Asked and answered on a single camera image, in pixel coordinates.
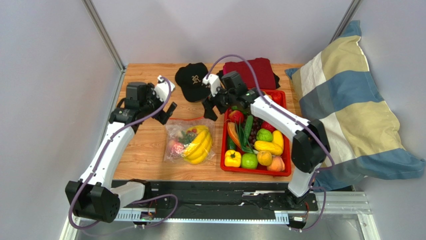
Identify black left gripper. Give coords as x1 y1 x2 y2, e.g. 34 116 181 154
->
140 83 177 125

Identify clear orange zip top bag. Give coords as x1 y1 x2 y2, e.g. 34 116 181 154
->
163 117 216 165

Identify yellow banana bunch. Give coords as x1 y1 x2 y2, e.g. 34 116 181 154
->
182 125 213 165

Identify pink peach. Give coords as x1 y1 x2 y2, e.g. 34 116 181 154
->
167 139 185 159

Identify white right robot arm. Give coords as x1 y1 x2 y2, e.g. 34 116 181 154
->
202 71 330 209

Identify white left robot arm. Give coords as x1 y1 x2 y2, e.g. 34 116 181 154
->
65 76 177 230

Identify black embroidered baseball cap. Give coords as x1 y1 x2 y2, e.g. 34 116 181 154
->
174 62 211 103

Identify green cucumber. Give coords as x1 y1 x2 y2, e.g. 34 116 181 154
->
226 135 237 151

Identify dark purple grapes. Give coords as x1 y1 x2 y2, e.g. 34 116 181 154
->
248 117 263 147

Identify yellow bell pepper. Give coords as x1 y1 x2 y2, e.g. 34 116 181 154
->
224 149 242 168

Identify red cabbage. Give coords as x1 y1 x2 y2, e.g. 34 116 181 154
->
261 121 276 133

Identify green cabbage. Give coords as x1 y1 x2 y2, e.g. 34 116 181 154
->
256 128 273 142

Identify green lime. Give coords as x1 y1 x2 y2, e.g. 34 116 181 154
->
240 153 258 170

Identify folded dark red cloth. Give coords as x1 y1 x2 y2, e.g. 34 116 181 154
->
217 57 280 90

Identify orange fruit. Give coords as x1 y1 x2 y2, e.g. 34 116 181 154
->
256 150 273 167

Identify red plastic tray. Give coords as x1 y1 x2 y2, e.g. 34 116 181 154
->
220 108 292 177

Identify peach at tray corner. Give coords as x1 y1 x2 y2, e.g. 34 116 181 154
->
266 156 286 172

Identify striped blue yellow pillow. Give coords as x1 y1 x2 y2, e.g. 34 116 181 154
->
285 20 426 191

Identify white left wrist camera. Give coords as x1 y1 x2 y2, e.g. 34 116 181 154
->
154 75 176 102

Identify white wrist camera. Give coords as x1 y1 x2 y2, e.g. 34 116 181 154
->
154 75 176 102
202 74 222 97

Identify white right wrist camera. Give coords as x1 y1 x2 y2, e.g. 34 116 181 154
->
202 74 222 97

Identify black mounting base rail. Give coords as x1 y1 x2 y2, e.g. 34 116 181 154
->
126 181 324 222

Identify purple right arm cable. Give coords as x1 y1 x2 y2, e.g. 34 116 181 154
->
203 54 336 233

